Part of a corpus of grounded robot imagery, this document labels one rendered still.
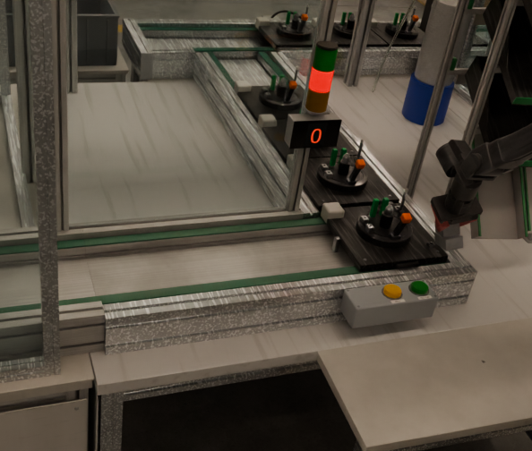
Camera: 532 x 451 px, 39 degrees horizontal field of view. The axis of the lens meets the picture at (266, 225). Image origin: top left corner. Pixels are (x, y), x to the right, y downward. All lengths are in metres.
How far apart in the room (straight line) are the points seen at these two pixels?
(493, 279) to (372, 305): 0.48
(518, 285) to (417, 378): 0.50
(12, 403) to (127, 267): 0.39
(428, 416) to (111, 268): 0.76
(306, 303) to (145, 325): 0.36
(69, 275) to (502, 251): 1.17
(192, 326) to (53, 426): 0.35
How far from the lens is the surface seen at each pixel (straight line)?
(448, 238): 1.82
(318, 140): 1.80
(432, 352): 1.78
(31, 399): 1.62
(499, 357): 1.84
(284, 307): 1.68
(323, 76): 1.73
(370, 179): 2.14
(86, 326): 1.59
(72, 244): 1.78
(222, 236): 1.85
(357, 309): 1.68
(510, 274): 2.12
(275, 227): 1.89
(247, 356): 1.65
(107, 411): 1.65
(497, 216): 2.01
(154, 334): 1.62
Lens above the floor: 2.00
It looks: 34 degrees down
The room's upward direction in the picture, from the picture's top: 9 degrees clockwise
